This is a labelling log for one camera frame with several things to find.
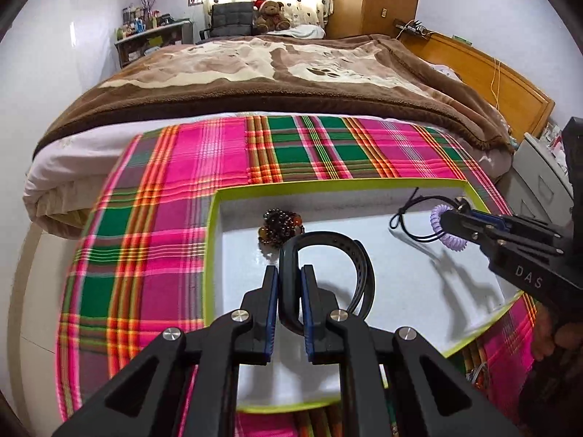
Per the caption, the pink green plaid cloth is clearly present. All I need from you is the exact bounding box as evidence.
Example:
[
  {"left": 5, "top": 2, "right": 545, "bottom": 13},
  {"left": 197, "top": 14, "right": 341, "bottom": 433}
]
[{"left": 55, "top": 116, "right": 538, "bottom": 437}]

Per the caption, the person's right hand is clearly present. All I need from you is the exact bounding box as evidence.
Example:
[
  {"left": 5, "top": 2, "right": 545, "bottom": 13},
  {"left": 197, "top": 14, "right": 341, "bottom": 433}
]
[{"left": 531, "top": 303, "right": 583, "bottom": 374}]

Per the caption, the wooden wardrobe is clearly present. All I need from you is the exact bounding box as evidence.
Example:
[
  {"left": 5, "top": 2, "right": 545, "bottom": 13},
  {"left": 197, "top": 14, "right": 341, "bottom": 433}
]
[{"left": 325, "top": 0, "right": 424, "bottom": 39}]

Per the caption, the dark brown beaded bracelet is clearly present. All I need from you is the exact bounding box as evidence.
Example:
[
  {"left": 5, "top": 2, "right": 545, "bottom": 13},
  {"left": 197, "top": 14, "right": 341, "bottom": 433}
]
[{"left": 257, "top": 208, "right": 304, "bottom": 249}]

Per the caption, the white tray with green rim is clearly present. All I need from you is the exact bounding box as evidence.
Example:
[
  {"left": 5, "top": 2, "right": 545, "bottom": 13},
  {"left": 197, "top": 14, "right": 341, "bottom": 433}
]
[{"left": 203, "top": 178, "right": 524, "bottom": 413}]

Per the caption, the dark grey chair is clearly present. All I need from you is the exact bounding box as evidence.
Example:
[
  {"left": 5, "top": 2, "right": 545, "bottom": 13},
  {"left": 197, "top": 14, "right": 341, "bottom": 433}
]
[{"left": 197, "top": 2, "right": 256, "bottom": 44}]

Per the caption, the wooden headboard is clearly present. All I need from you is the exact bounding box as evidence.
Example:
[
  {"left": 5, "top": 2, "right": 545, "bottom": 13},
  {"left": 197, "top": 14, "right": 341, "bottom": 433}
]
[{"left": 401, "top": 32, "right": 556, "bottom": 142}]

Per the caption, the black beaded hair tie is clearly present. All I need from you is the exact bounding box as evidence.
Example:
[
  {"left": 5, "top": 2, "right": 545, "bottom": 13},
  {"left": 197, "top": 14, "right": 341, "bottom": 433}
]
[{"left": 389, "top": 186, "right": 471, "bottom": 243}]

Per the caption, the yellow cable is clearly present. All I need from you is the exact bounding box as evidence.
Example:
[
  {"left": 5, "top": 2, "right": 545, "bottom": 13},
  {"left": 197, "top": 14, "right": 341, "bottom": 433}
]
[{"left": 489, "top": 58, "right": 502, "bottom": 111}]

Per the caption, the white drawer cabinet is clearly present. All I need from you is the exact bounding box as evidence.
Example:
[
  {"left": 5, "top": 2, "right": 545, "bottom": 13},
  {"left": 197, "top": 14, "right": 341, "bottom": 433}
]
[{"left": 494, "top": 132, "right": 575, "bottom": 228}]

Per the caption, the black watch band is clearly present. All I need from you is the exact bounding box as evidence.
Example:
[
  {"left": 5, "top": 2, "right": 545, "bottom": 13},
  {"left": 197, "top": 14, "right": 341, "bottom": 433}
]
[{"left": 279, "top": 232, "right": 376, "bottom": 333}]

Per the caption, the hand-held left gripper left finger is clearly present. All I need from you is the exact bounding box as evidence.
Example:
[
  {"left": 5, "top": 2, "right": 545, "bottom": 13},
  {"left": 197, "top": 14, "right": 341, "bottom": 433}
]
[{"left": 52, "top": 265, "right": 279, "bottom": 437}]

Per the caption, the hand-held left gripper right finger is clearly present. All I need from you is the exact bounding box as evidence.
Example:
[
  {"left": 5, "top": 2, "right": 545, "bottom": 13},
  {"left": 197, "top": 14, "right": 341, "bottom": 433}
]
[{"left": 298, "top": 264, "right": 524, "bottom": 437}]

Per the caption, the brown teddy bear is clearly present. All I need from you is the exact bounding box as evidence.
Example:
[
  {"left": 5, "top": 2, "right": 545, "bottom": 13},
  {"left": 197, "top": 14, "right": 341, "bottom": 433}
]
[{"left": 252, "top": 0, "right": 292, "bottom": 34}]

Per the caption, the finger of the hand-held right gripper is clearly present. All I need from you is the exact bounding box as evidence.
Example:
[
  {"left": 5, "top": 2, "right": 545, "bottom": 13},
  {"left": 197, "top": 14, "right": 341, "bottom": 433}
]
[
  {"left": 457, "top": 199, "right": 564, "bottom": 238},
  {"left": 440, "top": 208, "right": 564, "bottom": 256}
]

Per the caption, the group of bottles on desk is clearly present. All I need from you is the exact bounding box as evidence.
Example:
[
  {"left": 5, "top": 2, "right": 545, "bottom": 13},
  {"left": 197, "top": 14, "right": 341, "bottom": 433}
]
[{"left": 116, "top": 4, "right": 183, "bottom": 39}]

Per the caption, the power strip with chargers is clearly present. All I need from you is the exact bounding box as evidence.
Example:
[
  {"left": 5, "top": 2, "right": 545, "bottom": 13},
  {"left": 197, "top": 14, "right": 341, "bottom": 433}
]
[{"left": 394, "top": 19, "right": 431, "bottom": 37}]

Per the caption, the purple spiral hair tie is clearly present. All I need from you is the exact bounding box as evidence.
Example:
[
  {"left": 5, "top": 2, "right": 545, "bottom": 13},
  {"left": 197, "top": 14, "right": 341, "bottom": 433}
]
[{"left": 430, "top": 204, "right": 470, "bottom": 249}]

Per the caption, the brown paw print blanket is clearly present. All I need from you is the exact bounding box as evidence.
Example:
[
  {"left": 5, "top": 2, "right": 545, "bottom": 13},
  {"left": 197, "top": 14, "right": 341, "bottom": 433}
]
[{"left": 34, "top": 34, "right": 515, "bottom": 155}]

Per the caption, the white pillow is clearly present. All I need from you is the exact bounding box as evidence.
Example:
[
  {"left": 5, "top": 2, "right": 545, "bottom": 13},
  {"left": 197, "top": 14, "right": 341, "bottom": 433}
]
[{"left": 273, "top": 25, "right": 326, "bottom": 39}]

